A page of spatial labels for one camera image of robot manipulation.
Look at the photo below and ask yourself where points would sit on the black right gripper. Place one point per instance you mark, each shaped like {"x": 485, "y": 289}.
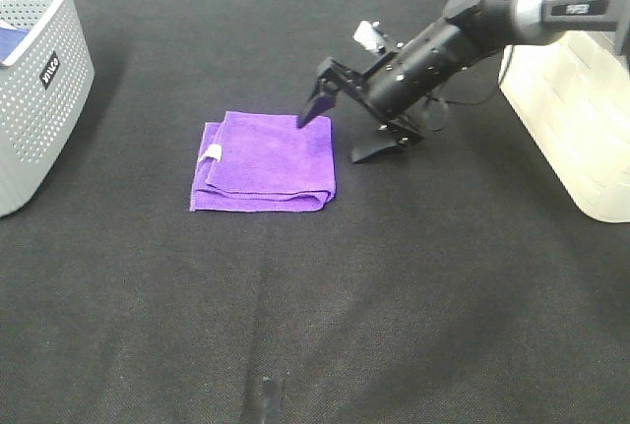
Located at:
{"x": 400, "y": 77}

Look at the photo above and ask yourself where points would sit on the purple towel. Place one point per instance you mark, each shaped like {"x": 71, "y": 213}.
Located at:
{"x": 252, "y": 162}

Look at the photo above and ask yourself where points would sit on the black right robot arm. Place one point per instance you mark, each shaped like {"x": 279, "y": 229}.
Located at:
{"x": 466, "y": 32}

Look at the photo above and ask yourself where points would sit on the white plastic bin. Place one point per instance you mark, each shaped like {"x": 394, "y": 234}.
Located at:
{"x": 573, "y": 97}

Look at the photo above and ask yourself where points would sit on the grey perforated laundry basket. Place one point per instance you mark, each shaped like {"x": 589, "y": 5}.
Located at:
{"x": 45, "y": 83}

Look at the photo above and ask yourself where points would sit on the blue towel in basket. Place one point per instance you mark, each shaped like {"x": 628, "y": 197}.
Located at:
{"x": 10, "y": 38}

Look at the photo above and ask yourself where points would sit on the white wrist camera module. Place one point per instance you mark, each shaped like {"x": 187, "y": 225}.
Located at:
{"x": 368, "y": 35}

